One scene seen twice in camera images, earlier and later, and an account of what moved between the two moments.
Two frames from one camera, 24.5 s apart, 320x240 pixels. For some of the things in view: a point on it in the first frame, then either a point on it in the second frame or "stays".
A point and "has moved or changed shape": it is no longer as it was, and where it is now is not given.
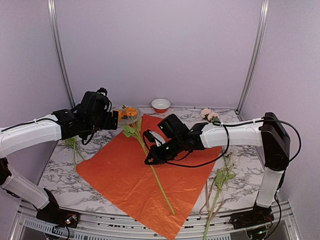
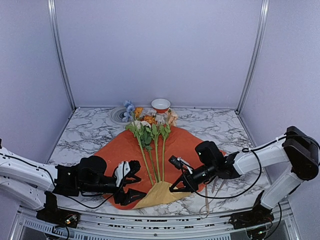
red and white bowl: (160, 105) stays
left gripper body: (106, 124) → (88, 188)
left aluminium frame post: (52, 7) stays
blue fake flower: (72, 142) → (130, 110)
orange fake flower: (129, 113) → (138, 112)
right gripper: (157, 159) → (186, 188)
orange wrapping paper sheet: (162, 195) has moved or changed shape
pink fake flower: (211, 116) has moved or changed shape
